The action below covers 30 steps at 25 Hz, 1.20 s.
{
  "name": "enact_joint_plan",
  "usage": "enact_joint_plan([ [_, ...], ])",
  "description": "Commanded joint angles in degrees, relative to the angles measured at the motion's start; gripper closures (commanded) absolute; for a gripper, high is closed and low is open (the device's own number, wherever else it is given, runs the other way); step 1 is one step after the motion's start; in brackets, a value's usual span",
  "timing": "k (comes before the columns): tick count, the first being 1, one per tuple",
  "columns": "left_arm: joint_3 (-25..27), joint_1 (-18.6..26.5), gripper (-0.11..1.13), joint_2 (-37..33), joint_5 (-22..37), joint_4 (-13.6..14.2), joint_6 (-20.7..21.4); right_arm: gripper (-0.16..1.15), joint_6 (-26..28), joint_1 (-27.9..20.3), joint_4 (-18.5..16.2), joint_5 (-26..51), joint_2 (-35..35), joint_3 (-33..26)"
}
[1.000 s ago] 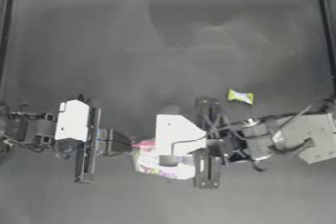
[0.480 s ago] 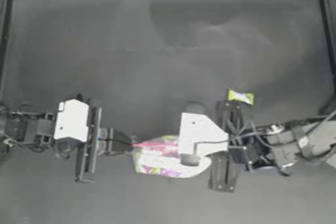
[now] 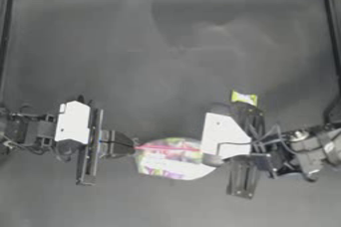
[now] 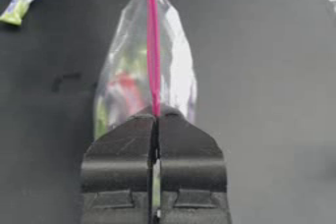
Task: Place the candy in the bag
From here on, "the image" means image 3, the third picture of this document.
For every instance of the clear bag with pink zip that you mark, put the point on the clear bag with pink zip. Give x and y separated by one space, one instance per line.
172 161

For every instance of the green candy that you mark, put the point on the green candy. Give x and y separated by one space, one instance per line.
243 98

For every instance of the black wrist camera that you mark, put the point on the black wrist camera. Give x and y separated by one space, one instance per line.
68 149
212 160

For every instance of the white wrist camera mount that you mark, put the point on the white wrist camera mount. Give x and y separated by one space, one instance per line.
223 134
72 121

